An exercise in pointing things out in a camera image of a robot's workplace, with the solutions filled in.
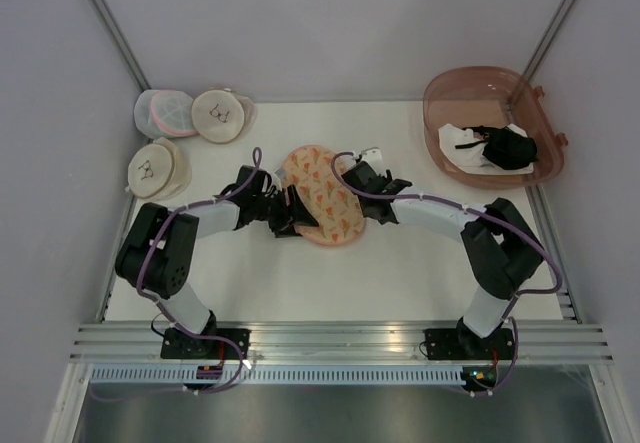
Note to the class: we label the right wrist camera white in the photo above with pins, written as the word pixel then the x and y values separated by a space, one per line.
pixel 373 158

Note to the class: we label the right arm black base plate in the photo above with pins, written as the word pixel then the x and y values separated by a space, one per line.
pixel 457 344

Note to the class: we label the beige round laundry bag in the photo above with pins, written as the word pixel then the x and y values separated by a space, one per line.
pixel 158 171
pixel 220 115

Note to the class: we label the pink translucent plastic basket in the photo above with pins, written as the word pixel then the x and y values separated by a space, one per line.
pixel 465 108

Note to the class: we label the white garment in basket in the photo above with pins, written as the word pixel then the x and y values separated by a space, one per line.
pixel 464 150

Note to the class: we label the aluminium front rail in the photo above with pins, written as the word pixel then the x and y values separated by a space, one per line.
pixel 395 343

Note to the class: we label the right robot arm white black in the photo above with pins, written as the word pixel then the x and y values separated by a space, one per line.
pixel 500 246

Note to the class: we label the beige round laundry bag lower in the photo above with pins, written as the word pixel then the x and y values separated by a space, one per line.
pixel 158 171

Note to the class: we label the left aluminium corner post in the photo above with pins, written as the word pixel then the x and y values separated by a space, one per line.
pixel 115 33

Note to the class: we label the right aluminium corner post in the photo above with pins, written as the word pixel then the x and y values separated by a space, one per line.
pixel 550 34

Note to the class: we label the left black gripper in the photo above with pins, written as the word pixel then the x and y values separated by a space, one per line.
pixel 295 211

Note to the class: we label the white slotted cable duct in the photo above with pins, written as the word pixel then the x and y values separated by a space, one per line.
pixel 281 374

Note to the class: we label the orange floral mesh laundry bag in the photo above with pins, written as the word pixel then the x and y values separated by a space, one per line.
pixel 336 209

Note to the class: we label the white pink mesh laundry bag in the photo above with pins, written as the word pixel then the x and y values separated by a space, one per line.
pixel 164 113

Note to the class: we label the black bra in basket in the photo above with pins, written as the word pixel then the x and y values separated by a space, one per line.
pixel 503 147

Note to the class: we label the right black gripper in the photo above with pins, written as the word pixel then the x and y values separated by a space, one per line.
pixel 388 178

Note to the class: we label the aluminium corner post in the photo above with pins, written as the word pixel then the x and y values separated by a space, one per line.
pixel 115 33
pixel 550 34

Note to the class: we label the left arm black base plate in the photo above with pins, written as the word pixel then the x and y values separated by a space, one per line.
pixel 178 346

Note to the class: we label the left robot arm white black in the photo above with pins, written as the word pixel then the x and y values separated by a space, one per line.
pixel 156 255

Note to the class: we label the beige round laundry bag upper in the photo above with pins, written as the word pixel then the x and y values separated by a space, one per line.
pixel 220 115

